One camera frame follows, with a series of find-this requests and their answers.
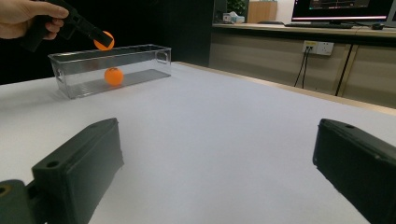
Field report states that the clear plastic container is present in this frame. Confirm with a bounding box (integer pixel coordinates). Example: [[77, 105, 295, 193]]
[[48, 43, 173, 100]]

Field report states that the black keyboard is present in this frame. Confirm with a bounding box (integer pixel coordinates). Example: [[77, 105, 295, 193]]
[[283, 21, 354, 30]]

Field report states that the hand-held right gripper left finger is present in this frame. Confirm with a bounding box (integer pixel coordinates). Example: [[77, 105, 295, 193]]
[[31, 117, 125, 224]]

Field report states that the black computer monitor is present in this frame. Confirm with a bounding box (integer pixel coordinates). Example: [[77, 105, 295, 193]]
[[291, 0, 396, 22]]

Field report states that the black power cable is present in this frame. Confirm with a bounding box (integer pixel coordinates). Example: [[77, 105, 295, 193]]
[[297, 47, 312, 89], [293, 47, 307, 88]]

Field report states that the tissue box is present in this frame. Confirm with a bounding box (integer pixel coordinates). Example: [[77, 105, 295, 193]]
[[222, 10, 246, 24]]

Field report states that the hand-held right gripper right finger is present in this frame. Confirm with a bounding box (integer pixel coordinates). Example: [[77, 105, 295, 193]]
[[312, 118, 396, 224]]

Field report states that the white wall socket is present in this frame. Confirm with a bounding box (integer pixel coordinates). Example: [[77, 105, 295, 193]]
[[302, 40, 335, 57]]

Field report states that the long wooden counter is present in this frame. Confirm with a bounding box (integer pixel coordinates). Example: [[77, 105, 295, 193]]
[[208, 22, 396, 110]]

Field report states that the orange ball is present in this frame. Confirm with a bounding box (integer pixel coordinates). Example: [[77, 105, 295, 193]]
[[104, 66, 125, 88], [92, 30, 116, 51]]

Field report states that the green plant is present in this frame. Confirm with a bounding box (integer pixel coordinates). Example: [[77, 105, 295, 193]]
[[226, 0, 248, 17]]

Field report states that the black curtain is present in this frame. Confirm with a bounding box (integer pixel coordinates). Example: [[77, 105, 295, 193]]
[[0, 0, 216, 86]]

